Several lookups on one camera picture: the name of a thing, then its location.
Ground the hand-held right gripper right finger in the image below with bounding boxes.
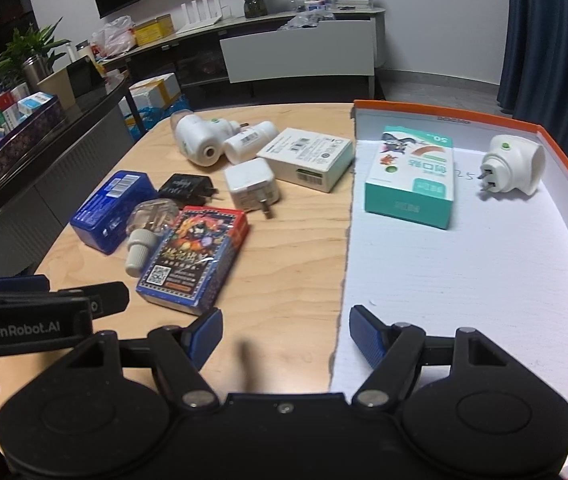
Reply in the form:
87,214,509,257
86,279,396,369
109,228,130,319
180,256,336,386
349,304,514,408

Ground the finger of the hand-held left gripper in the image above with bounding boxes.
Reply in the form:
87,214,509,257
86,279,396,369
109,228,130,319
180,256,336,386
46,281,130,319
0,274,50,302

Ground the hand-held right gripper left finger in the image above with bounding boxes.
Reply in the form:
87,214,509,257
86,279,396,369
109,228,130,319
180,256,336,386
64,308,225,408

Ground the colourful playing card box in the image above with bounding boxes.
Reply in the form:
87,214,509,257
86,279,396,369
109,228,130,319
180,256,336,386
135,205,251,316

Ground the blue tin box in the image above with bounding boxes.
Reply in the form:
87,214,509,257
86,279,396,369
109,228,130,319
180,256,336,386
70,170,159,255

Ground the clear refill bottle white cap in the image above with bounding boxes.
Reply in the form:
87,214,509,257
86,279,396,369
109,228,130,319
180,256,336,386
124,199,185,277

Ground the orange-rimmed white box lid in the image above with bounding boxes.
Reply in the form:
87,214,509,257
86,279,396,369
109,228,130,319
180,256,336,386
330,100,568,480

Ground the black charger plug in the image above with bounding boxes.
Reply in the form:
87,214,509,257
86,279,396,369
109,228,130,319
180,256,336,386
158,173,219,207

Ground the white charger plug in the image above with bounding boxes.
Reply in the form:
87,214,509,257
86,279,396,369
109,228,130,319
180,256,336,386
224,157,282,220

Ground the white vaporizer with glass bottle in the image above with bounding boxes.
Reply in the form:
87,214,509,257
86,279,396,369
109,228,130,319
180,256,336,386
170,110,255,167

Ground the white rectangular carton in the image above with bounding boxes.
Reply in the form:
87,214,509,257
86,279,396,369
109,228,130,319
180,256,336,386
256,127,355,194

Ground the white pill bottle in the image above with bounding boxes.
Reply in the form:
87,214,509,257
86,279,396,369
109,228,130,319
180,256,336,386
224,121,279,165

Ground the dark round side table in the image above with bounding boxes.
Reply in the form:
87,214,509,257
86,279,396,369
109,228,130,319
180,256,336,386
0,72,137,281

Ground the purple ornate box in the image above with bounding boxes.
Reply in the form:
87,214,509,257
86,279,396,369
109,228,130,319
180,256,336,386
0,95,67,196

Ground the teal bandage box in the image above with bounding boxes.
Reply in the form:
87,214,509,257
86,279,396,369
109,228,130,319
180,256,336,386
364,125,457,231

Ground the group of medicine boxes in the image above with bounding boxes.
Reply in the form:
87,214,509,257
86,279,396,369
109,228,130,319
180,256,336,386
0,82,57,161

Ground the blue plastic bag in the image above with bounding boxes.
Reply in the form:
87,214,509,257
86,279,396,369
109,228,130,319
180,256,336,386
124,95,192,141

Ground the tan paper bag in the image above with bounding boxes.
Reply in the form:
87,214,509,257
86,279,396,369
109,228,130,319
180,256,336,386
38,67,77,111

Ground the white and yellow carton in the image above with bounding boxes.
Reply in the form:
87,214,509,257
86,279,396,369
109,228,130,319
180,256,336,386
128,72,182,111

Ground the potted plant in steel pot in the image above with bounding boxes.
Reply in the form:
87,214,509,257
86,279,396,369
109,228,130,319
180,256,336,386
0,17,72,93

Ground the white plug-in heater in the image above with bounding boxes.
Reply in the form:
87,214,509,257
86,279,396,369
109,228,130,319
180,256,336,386
479,134,547,198

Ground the white plastic bag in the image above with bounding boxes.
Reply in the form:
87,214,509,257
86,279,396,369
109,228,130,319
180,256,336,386
91,16,137,57

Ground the yellow box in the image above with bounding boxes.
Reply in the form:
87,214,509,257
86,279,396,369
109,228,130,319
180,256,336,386
134,15,175,46

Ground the long television cabinet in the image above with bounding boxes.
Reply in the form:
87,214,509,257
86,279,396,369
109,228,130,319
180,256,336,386
98,5,387,111

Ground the white router with antennas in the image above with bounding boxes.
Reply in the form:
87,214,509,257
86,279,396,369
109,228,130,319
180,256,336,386
179,0,225,35

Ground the pile of clear plastic packets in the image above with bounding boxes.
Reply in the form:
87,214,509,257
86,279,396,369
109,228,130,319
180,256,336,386
279,10,337,31

